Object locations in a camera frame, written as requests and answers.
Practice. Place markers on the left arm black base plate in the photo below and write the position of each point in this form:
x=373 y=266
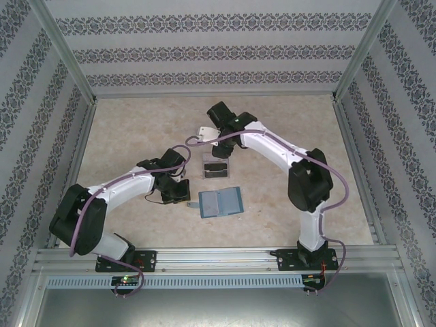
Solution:
x=150 y=255

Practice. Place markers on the aluminium upright frame post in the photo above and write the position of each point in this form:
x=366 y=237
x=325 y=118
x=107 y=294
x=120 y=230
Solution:
x=66 y=51
x=363 y=51

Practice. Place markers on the white VIP card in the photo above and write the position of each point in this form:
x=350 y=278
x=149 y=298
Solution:
x=209 y=158

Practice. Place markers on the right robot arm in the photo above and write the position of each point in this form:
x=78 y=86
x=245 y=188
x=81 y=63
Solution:
x=272 y=146

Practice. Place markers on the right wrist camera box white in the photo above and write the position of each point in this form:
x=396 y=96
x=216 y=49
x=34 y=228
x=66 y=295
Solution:
x=207 y=133

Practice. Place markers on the black VIP card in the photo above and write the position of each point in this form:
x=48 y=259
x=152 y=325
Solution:
x=216 y=174

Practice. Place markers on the aluminium mounting rail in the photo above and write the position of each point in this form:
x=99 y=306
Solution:
x=218 y=259

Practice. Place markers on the aluminium table edge rail long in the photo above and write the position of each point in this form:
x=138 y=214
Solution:
x=214 y=95

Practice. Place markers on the clear acrylic card stand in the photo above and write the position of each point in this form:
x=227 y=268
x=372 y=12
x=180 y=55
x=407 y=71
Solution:
x=229 y=165

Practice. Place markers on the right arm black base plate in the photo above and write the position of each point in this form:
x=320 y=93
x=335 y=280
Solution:
x=284 y=262

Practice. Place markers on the aluminium table side rail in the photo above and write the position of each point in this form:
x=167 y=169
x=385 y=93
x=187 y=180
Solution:
x=79 y=153
x=349 y=136

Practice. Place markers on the teal leather card holder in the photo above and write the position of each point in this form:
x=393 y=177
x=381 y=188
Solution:
x=231 y=201

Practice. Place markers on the grey metal panel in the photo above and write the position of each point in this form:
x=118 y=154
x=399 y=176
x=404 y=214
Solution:
x=218 y=310

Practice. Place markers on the aluminium lower frame leg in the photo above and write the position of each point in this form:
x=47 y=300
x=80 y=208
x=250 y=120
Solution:
x=29 y=299
x=410 y=299

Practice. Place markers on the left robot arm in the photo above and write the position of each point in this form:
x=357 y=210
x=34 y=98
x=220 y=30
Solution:
x=126 y=184

